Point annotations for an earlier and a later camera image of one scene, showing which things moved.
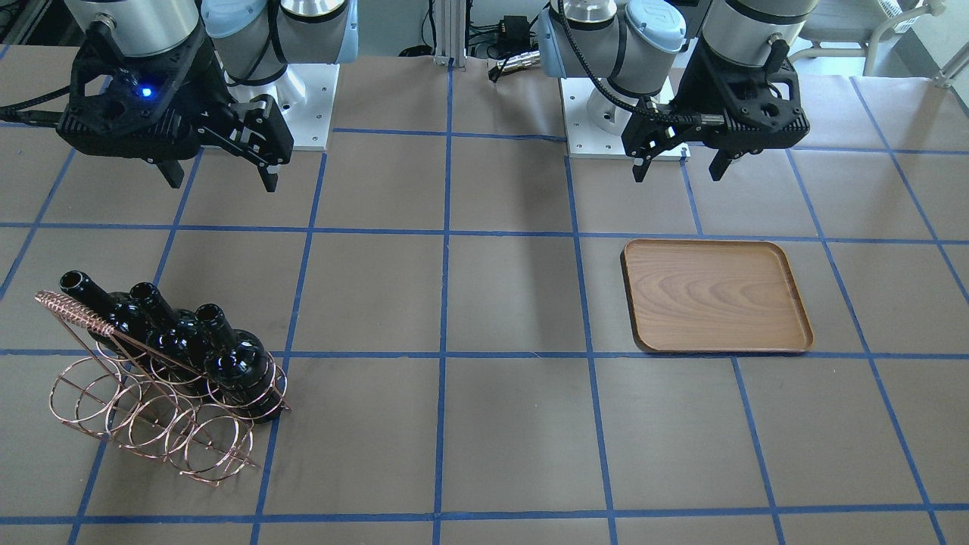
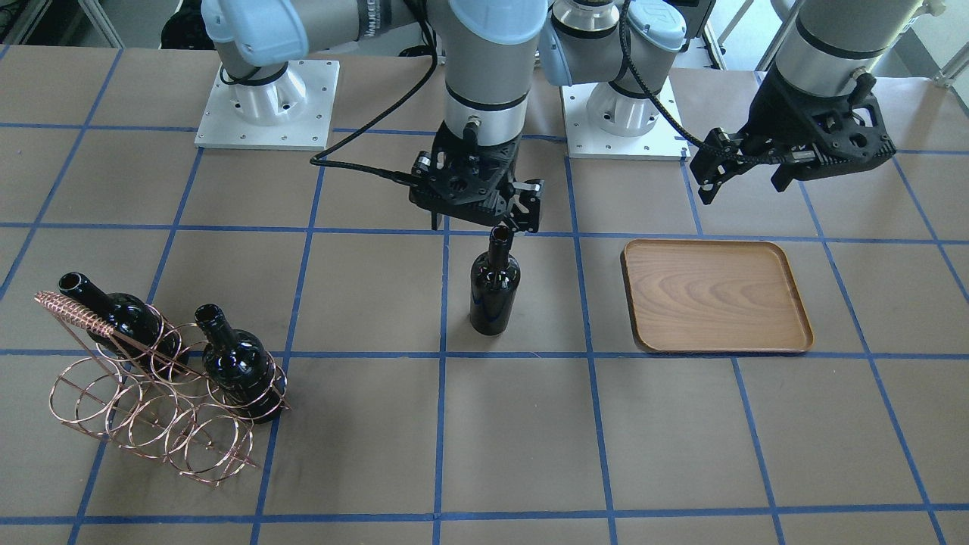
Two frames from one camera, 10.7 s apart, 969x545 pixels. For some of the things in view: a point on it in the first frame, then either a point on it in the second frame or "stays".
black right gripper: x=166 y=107 to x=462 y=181
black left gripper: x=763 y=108 to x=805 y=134
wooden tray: x=714 y=296 stays
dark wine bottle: x=172 y=341 to x=494 y=287
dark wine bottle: x=238 y=368 stays
